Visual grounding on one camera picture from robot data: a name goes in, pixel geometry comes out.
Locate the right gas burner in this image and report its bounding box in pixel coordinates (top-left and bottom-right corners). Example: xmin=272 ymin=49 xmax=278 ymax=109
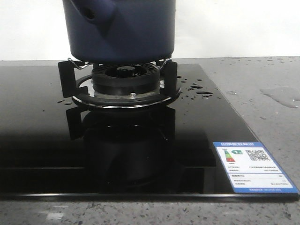
xmin=91 ymin=63 xmax=160 ymax=95

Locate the black right pan support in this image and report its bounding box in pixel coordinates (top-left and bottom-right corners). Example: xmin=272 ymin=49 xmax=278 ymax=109
xmin=58 ymin=59 xmax=181 ymax=109

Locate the blue saucepan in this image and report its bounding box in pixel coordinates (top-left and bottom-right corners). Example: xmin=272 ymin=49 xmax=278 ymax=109
xmin=62 ymin=0 xmax=176 ymax=64

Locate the black glass gas cooktop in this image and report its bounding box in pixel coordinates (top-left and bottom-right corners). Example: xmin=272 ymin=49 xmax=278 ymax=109
xmin=0 ymin=64 xmax=300 ymax=202

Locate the blue white energy label sticker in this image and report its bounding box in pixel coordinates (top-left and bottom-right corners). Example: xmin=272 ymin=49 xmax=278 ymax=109
xmin=213 ymin=142 xmax=299 ymax=194

